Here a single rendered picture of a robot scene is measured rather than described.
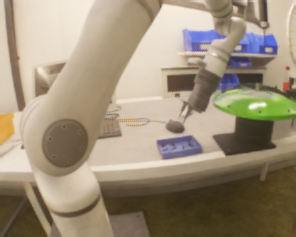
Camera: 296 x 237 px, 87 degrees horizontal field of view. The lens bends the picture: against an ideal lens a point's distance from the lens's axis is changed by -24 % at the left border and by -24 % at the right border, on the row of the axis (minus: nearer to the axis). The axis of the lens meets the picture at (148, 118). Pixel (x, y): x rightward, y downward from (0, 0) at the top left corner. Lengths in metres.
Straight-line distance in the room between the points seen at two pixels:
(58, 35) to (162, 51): 0.79
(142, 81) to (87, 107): 1.25
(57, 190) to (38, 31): 1.45
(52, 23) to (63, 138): 1.42
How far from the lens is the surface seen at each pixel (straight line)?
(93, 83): 0.22
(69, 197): 0.28
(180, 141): 0.70
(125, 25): 0.25
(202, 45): 1.31
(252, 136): 0.65
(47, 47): 1.59
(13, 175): 0.72
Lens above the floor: 1.22
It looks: 18 degrees down
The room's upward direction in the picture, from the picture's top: 4 degrees counter-clockwise
